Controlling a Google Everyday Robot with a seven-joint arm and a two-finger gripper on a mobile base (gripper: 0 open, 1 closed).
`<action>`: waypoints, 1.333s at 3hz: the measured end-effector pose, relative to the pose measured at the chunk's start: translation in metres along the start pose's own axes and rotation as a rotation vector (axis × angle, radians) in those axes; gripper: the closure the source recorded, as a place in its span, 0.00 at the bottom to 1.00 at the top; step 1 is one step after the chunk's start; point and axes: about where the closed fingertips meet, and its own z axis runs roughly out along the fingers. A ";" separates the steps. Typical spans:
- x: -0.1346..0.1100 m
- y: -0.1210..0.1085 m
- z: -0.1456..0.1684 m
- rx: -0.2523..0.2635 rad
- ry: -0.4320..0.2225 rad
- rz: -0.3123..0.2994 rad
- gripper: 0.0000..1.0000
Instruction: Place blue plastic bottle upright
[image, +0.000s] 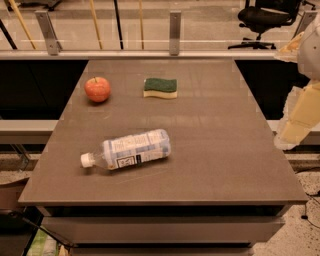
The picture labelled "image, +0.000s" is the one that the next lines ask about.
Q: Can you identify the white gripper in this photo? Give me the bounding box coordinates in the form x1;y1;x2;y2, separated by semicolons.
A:
274;14;320;150

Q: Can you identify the blue plastic water bottle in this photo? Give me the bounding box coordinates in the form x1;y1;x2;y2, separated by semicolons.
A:
80;129;171;170

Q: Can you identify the metal railing with glass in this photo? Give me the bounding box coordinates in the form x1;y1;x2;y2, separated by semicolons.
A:
0;9;320;61

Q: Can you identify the black office chair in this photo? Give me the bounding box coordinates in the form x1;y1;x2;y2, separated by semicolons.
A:
229;0;316;49

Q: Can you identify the green and yellow sponge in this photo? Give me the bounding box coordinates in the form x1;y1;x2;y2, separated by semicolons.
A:
143;78;178;99

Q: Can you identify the grey side ledge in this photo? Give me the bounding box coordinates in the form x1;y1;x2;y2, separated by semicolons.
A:
0;120;58;144

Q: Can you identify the red apple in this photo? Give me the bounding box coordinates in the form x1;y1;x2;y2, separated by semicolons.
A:
84;77;111;103

